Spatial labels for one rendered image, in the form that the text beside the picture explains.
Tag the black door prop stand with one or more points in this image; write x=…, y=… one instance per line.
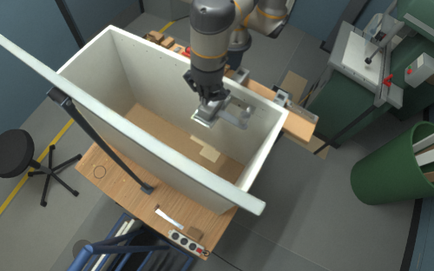
x=101, y=142

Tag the blue tube rack cart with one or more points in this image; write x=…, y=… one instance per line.
x=112, y=247

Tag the red hand tool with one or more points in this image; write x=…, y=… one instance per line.
x=186, y=51

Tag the grey metal rail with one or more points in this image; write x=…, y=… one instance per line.
x=303, y=112

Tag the brown cardboard floor sheet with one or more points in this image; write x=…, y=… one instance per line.
x=294, y=85

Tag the small brown wood block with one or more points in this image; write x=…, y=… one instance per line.
x=195, y=233

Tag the white cabinet door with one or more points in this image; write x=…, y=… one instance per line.
x=135, y=135

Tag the white board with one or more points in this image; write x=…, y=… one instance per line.
x=425, y=160
x=424, y=143

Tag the black slanting pole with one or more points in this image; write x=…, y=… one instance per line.
x=345, y=129

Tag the grey latch body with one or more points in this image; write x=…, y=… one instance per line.
x=208, y=111

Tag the grey metal mounting plate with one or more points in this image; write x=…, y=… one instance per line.
x=234, y=118

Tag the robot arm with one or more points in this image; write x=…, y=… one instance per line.
x=210, y=37

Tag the long wooden plank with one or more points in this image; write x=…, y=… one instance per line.
x=298, y=127

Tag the white cabinet carcass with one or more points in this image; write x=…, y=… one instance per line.
x=162, y=85

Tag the brown wood board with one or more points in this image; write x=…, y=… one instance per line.
x=429, y=177

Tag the steel ruler strip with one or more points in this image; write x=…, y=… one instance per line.
x=168, y=218

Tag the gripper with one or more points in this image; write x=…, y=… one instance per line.
x=207, y=81

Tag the red saw clamp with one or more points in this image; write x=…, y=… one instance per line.
x=387, y=80

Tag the green saw machine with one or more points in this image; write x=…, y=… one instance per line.
x=342, y=91

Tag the blue cupboard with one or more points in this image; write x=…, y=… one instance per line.
x=424, y=237

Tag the grey round depth knob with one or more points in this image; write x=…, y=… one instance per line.
x=246, y=115

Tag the beige paper sheet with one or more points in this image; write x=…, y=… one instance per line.
x=207, y=151

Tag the black round stool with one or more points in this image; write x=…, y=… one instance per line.
x=15, y=152

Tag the brown cardboard box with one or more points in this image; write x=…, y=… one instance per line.
x=167, y=42
x=154, y=35

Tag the green round bin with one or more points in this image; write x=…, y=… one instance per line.
x=383, y=176

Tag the white power strip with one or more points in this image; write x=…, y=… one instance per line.
x=186, y=242

